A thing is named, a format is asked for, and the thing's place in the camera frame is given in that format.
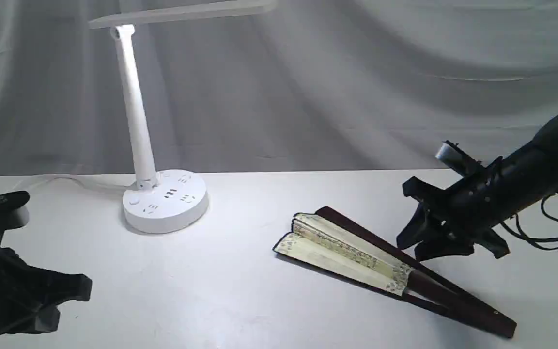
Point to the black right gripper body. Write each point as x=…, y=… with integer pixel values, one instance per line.
x=475, y=204

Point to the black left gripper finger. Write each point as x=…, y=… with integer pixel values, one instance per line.
x=57, y=287
x=45, y=321

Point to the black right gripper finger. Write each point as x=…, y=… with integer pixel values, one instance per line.
x=424, y=192
x=430, y=240

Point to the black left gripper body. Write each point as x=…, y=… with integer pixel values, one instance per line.
x=20, y=295

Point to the folding paper fan maroon ribs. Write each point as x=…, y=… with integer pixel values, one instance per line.
x=327, y=241

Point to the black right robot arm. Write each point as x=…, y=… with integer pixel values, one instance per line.
x=545, y=144

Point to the white desk lamp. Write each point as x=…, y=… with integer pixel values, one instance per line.
x=170, y=200

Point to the grey backdrop curtain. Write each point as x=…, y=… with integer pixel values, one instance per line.
x=311, y=85

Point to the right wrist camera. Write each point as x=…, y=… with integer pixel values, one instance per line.
x=454, y=158

